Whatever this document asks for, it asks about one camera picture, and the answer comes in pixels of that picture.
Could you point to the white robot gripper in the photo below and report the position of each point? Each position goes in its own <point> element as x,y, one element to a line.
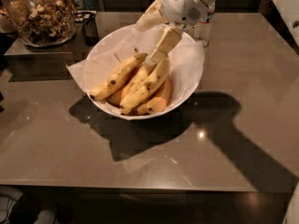
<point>179,4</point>

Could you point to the long yellow banana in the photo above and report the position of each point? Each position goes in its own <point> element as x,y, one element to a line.
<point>136,78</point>

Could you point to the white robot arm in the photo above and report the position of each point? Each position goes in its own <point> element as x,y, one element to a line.
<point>287,13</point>

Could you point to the white bowl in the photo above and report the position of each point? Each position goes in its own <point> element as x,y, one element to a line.
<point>183,87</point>

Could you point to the orange ripe banana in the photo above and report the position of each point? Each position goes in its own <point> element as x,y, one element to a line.
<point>160,99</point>

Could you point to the large front yellow banana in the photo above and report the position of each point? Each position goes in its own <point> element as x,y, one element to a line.
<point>149,86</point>

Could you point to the small bottom banana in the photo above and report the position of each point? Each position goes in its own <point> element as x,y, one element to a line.
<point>141,109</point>

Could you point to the left spotted yellow banana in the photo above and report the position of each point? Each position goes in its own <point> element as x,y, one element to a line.
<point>118,76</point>

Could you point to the white paper liner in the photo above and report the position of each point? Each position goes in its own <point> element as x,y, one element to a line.
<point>187,66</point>

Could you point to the clear plastic water bottle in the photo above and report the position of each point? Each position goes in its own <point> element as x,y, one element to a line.
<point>202,29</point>

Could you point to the black small container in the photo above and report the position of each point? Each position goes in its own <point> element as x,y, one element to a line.
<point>89,29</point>

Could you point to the glass jar of nuts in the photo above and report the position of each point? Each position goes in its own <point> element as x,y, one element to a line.
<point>42,23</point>

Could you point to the dark metal stand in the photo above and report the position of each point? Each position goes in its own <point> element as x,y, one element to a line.
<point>27,63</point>

